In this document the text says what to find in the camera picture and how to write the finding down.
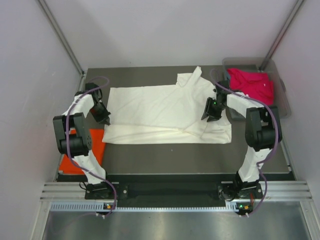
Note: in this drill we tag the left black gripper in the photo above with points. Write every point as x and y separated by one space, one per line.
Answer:
104 118

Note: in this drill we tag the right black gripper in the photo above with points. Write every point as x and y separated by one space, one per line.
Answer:
209 112

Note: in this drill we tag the white t shirt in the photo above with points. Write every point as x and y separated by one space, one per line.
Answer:
165 114

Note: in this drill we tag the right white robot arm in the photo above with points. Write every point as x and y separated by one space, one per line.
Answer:
262 131

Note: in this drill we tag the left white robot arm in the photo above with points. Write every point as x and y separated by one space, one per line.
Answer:
73 138

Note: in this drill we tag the blue t shirt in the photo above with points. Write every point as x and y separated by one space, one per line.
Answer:
234 114

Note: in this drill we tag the pink t shirt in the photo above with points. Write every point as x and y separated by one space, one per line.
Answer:
256 85

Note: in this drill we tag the clear plastic bin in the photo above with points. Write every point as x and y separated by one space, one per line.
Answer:
259 64

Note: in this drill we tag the aluminium frame rail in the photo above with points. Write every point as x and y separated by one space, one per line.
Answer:
272 191

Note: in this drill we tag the grey slotted cable duct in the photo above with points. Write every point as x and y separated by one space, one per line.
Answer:
104 207

